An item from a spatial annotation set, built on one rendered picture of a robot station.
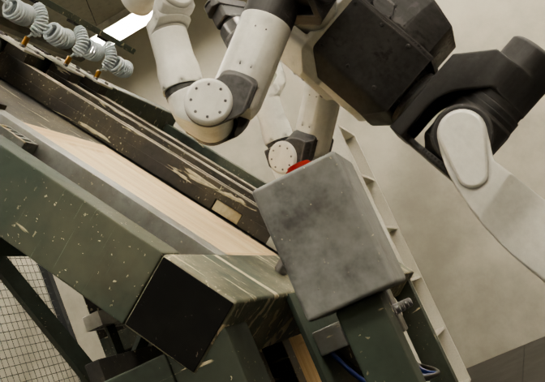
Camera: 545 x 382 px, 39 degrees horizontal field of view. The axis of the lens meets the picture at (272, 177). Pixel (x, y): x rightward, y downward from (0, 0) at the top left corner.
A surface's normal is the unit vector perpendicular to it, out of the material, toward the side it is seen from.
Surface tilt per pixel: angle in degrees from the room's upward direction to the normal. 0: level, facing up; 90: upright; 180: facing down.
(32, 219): 90
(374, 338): 90
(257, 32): 90
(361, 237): 90
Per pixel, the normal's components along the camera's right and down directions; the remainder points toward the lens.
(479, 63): -0.28, -0.10
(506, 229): 0.08, 0.14
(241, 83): 0.04, -0.24
